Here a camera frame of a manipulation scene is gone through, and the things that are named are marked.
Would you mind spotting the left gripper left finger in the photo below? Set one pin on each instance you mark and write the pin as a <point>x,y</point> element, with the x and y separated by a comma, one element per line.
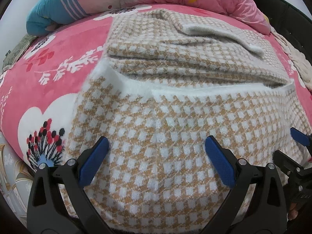
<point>58,203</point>

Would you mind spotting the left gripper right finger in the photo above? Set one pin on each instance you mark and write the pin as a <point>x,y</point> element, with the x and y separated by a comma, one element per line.
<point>255,202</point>

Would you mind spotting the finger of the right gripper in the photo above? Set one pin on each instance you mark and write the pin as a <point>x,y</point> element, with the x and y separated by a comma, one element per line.
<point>298,187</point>
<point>301,138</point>

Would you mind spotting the beige white checked knit garment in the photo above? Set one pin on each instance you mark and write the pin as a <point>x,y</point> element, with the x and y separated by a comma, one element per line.
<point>165,82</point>

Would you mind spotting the person's hand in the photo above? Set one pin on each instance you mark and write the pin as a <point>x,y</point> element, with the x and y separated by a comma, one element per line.
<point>293,212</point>

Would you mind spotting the cream knit throw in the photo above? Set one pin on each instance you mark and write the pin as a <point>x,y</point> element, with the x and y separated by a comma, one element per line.
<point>298,59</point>

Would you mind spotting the pink floral bed blanket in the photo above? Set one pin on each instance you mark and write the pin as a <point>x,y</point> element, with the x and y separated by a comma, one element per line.
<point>43,85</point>

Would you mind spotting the olive green cloth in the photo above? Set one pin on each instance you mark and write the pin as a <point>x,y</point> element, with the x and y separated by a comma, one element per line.
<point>13,56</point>

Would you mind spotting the blue striped pillow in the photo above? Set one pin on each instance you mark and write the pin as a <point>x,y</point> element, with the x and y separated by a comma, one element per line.
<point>48,13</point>

